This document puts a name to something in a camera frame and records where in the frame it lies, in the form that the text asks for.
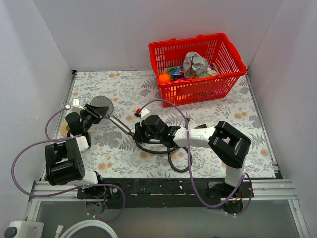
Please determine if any grey shower head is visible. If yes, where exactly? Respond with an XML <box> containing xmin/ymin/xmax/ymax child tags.
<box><xmin>90</xmin><ymin>95</ymin><xmax>134</xmax><ymax>136</ymax></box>

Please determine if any dark metal shower hose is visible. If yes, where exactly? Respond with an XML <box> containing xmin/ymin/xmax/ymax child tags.
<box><xmin>133</xmin><ymin>118</ymin><xmax>194</xmax><ymax>172</ymax></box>

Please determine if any black t-shaped hose fitting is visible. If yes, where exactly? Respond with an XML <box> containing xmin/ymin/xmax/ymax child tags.
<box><xmin>195</xmin><ymin>124</ymin><xmax>207</xmax><ymax>129</ymax></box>

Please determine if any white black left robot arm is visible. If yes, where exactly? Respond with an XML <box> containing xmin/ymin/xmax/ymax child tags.
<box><xmin>45</xmin><ymin>104</ymin><xmax>113</xmax><ymax>198</ymax></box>

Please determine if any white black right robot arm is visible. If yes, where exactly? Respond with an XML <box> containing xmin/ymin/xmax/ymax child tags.
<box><xmin>133</xmin><ymin>115</ymin><xmax>251</xmax><ymax>197</ymax></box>

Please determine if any beige tape roll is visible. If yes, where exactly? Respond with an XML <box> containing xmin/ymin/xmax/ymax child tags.
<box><xmin>59</xmin><ymin>121</ymin><xmax>70</xmax><ymax>137</ymax></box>

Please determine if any floral table mat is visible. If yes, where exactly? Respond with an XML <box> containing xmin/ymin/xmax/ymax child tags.
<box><xmin>47</xmin><ymin>70</ymin><xmax>277</xmax><ymax>179</ymax></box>

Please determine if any orange fruit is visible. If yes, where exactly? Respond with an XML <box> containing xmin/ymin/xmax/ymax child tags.
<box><xmin>159</xmin><ymin>73</ymin><xmax>171</xmax><ymax>83</ymax></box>

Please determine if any blue snack packet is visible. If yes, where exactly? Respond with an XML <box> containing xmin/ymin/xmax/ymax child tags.
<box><xmin>171</xmin><ymin>67</ymin><xmax>184</xmax><ymax>77</ymax></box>

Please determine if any green round item in basket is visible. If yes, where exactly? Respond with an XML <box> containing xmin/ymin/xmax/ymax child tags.
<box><xmin>196</xmin><ymin>72</ymin><xmax>211</xmax><ymax>79</ymax></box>

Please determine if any white round item in basket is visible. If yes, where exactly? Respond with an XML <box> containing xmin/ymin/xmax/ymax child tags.
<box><xmin>207</xmin><ymin>70</ymin><xmax>218</xmax><ymax>76</ymax></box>

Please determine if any red plastic basket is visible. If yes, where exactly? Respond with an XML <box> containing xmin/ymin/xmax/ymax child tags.
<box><xmin>148</xmin><ymin>33</ymin><xmax>247</xmax><ymax>105</ymax></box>

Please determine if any white box with grey button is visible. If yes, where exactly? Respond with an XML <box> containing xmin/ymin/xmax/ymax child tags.
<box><xmin>4</xmin><ymin>220</ymin><xmax>44</xmax><ymax>238</ymax></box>

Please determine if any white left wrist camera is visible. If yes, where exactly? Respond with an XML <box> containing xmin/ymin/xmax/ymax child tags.
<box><xmin>65</xmin><ymin>98</ymin><xmax>84</xmax><ymax>113</ymax></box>

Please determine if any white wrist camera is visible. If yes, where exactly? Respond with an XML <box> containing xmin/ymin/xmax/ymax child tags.
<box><xmin>65</xmin><ymin>98</ymin><xmax>84</xmax><ymax>113</ymax></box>
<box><xmin>134</xmin><ymin>108</ymin><xmax>151</xmax><ymax>121</ymax></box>

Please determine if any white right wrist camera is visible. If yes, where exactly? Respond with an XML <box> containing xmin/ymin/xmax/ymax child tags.
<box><xmin>134</xmin><ymin>108</ymin><xmax>151</xmax><ymax>121</ymax></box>

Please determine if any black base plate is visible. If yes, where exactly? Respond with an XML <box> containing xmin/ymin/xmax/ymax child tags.
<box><xmin>76</xmin><ymin>177</ymin><xmax>255</xmax><ymax>210</ymax></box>

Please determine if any white hose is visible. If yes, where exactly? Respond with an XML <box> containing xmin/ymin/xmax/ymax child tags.
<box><xmin>55</xmin><ymin>220</ymin><xmax>118</xmax><ymax>238</ymax></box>

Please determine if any aluminium rail frame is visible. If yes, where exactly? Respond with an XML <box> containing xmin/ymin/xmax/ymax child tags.
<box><xmin>30</xmin><ymin>178</ymin><xmax>309</xmax><ymax>238</ymax></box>

